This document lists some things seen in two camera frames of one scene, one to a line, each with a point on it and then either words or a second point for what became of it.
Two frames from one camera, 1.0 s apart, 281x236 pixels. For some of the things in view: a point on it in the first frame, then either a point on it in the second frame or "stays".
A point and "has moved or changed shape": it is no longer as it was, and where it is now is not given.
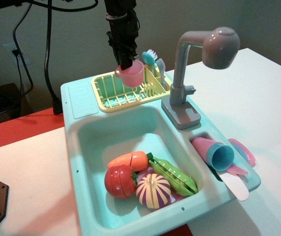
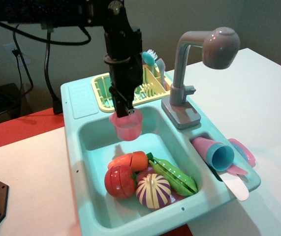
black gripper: x=124 y=28 to x=126 y=75
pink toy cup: x=132 y=77 has moved or changed shape
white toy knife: x=236 y=185 stays
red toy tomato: x=120 y=181 stays
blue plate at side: x=240 y=151 stays
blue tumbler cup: x=220 y=157 stays
